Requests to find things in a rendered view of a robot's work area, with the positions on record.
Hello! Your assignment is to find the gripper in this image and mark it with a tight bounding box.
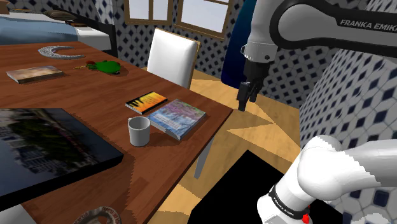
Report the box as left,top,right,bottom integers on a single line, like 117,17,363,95
236,58,274,112

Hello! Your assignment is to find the dark blue curtain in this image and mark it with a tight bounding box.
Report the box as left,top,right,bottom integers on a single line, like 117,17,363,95
220,0,258,90

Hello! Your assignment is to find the blue and purple book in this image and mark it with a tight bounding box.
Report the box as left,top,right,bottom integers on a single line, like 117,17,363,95
146,99,207,141

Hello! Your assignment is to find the white chair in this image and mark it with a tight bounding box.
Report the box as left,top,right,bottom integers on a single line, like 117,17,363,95
146,27,202,90

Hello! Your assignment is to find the wooden framed window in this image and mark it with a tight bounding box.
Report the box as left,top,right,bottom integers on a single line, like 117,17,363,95
123,0,174,27
173,0,235,41

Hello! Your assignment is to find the black robot stand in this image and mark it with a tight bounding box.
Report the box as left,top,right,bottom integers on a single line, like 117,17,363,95
186,149,344,224

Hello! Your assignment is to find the orange and black book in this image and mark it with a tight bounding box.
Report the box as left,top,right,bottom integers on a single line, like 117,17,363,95
125,91,168,116

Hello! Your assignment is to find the grey mug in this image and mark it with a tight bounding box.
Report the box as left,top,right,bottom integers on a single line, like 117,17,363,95
127,116,152,148

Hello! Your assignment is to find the green plush toy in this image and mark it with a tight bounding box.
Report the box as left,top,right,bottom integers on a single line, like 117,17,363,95
74,59,122,76

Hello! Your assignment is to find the wooden table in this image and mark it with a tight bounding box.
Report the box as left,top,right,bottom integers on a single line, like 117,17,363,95
0,41,234,224

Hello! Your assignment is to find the round printed plate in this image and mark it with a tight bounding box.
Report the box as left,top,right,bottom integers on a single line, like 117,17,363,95
72,206,123,224

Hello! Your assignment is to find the silver crescent ornament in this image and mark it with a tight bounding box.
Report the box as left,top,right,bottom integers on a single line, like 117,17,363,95
38,45,86,60

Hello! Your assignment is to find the large black picture board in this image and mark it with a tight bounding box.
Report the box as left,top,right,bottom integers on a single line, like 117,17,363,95
0,108,125,213

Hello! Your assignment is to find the brown landscape book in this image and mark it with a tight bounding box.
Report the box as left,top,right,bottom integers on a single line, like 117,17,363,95
6,65,65,85

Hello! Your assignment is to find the bed with blue cover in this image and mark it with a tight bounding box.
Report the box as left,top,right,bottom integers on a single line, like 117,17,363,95
0,8,118,59

